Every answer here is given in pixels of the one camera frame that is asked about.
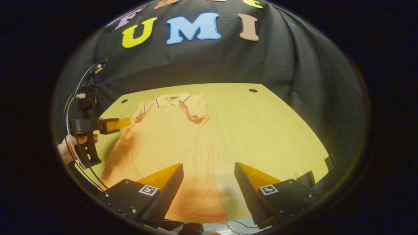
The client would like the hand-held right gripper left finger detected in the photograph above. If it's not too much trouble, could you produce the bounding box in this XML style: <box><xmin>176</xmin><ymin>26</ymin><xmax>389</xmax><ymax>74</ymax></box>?
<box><xmin>97</xmin><ymin>163</ymin><xmax>185</xmax><ymax>229</ymax></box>

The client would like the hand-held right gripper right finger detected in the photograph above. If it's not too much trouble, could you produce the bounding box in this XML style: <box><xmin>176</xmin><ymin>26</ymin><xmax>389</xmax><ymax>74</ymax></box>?
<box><xmin>234</xmin><ymin>162</ymin><xmax>323</xmax><ymax>229</ymax></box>

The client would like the orange T-shirt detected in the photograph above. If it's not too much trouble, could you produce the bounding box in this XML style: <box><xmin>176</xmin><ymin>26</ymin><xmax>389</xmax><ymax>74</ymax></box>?
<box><xmin>100</xmin><ymin>93</ymin><xmax>229</xmax><ymax>224</ymax></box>

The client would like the gripper cable bundle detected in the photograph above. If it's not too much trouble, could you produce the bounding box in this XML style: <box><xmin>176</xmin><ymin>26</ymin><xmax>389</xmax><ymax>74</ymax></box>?
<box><xmin>64</xmin><ymin>60</ymin><xmax>110</xmax><ymax>191</ymax></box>

